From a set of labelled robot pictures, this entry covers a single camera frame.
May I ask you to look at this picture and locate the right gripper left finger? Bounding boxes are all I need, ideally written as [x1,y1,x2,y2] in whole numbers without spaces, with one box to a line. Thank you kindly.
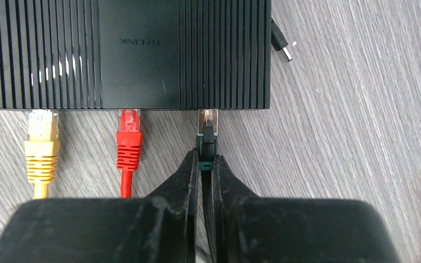
[0,150,198,262]

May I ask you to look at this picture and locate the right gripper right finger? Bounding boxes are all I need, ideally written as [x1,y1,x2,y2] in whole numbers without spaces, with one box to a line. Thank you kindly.
[212,155,400,262]

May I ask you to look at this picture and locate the red ethernet cable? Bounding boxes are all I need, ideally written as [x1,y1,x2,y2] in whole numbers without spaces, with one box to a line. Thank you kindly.
[116,108,144,199]

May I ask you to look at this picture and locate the long black ethernet cable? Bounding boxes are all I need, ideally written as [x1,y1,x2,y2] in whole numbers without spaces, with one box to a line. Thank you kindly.
[194,108,220,263]

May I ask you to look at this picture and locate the yellow ethernet cable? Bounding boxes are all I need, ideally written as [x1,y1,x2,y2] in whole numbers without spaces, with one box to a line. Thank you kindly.
[24,108,61,201]

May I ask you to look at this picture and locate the black network switch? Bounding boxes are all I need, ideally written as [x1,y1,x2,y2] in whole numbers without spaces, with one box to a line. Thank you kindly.
[0,1,271,110]

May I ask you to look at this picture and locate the black power adapter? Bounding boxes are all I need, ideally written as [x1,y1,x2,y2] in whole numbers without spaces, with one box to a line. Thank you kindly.
[271,19,293,61]

